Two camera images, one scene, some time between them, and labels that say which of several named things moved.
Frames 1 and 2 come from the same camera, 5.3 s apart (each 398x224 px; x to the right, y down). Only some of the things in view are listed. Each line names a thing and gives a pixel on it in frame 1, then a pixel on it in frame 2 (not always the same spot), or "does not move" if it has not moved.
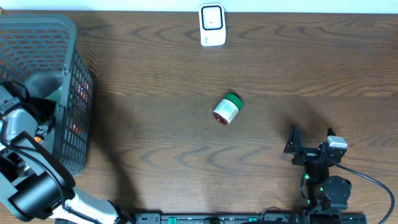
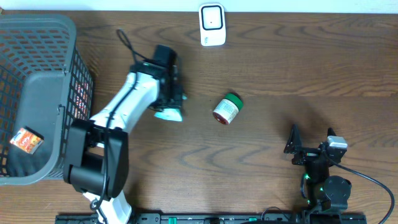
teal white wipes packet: [56, 96] to [171, 114]
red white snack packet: [82, 94] does not move
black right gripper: [295, 145] does not move
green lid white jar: [227, 109] does not move
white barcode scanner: [212, 24] does not move
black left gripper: [43, 106] to [175, 90]
